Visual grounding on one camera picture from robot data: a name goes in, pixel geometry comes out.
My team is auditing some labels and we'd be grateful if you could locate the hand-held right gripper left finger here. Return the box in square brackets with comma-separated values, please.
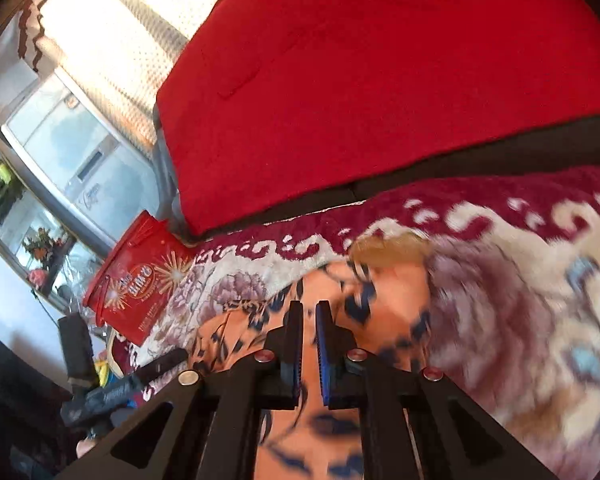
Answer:
[54, 300, 306, 480]

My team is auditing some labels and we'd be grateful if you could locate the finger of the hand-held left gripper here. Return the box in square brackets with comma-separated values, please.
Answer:
[136, 348, 189, 383]

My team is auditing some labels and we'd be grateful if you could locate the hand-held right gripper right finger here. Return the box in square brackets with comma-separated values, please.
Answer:
[314, 300, 558, 480]

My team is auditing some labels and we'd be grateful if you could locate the orange floral blouse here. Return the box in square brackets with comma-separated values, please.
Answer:
[192, 259, 433, 480]

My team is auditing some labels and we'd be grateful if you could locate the clear plastic wrap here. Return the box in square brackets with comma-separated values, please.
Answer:
[27, 245, 106, 311]

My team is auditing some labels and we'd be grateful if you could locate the red gift box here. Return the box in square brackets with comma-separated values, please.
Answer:
[82, 211, 197, 347]

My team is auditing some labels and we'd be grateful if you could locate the standing air conditioner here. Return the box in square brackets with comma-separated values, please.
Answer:
[0, 67, 167, 243]

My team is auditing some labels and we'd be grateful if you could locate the floral printed blanket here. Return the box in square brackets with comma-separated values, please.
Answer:
[107, 165, 600, 480]

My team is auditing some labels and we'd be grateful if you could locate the dark leather sofa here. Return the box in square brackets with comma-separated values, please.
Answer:
[151, 102, 600, 223]

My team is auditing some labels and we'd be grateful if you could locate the red blanket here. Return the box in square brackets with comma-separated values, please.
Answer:
[155, 0, 600, 237]

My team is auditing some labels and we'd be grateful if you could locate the red curtain valance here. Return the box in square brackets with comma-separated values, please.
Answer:
[17, 0, 57, 75]

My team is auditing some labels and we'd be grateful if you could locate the dotted cream curtain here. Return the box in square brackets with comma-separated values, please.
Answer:
[44, 0, 263, 153]

